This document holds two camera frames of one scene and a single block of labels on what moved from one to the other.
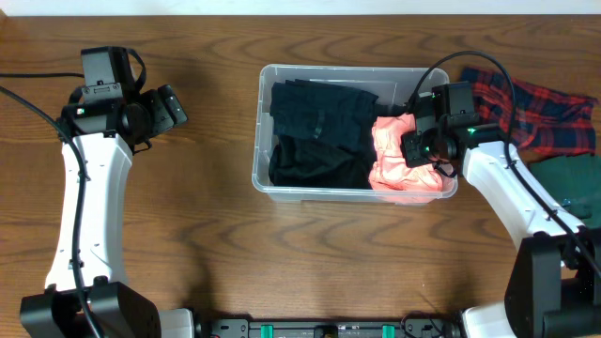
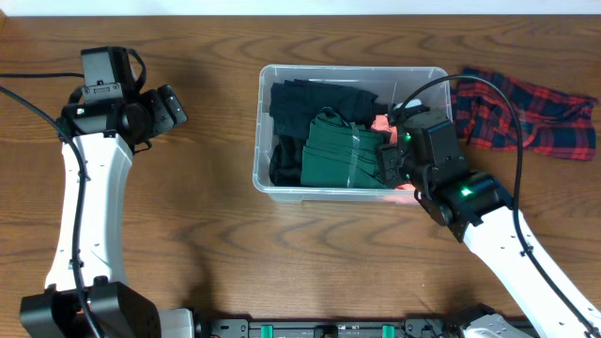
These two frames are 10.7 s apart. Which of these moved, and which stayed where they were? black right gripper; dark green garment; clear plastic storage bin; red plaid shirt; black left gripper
Moved: dark green garment; black right gripper
Stayed: black left gripper; red plaid shirt; clear plastic storage bin
